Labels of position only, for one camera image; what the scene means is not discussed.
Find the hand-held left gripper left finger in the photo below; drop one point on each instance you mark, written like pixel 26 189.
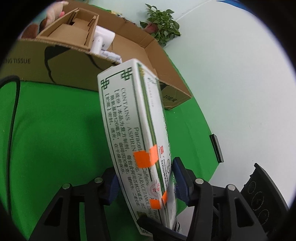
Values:
pixel 111 187

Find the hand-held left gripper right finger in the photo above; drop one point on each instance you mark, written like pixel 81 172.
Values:
pixel 182 183

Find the white green medicine box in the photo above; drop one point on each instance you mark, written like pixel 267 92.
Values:
pixel 129 129

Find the large cardboard box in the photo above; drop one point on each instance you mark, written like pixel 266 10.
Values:
pixel 69 67

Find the white hair dryer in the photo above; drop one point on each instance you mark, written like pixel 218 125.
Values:
pixel 103 36

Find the narrow brown cardboard box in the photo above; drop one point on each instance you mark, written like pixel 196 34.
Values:
pixel 67 34

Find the pink pig plush toy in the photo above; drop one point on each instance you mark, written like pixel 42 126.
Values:
pixel 53 10

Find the black flat device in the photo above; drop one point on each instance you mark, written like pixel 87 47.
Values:
pixel 217 148

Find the green tablecloth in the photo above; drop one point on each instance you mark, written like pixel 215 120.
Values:
pixel 57 139

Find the potted plant in red pot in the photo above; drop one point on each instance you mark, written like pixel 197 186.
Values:
pixel 164 25

